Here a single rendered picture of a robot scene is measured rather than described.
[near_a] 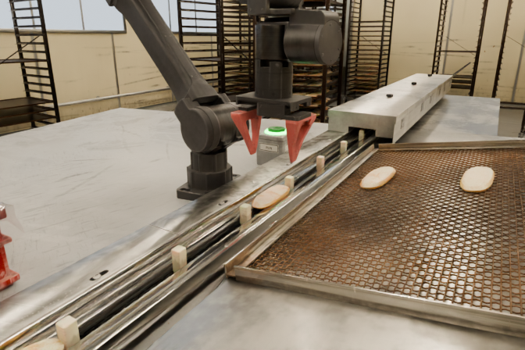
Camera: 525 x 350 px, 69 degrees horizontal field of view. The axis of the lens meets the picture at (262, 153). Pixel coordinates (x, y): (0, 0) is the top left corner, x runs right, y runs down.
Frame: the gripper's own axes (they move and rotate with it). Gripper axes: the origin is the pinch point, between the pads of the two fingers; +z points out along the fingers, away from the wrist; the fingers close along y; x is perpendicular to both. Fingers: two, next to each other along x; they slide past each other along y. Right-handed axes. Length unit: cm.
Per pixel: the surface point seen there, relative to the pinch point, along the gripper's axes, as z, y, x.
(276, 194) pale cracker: 6.9, 1.1, -0.3
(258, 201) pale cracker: 7.1, 0.0, -4.0
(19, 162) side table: 12, -66, -7
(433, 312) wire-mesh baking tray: 0.1, 27.8, -25.9
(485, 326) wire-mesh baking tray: -0.3, 31.0, -25.9
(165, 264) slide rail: 7.8, -0.8, -23.5
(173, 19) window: -38, -440, 437
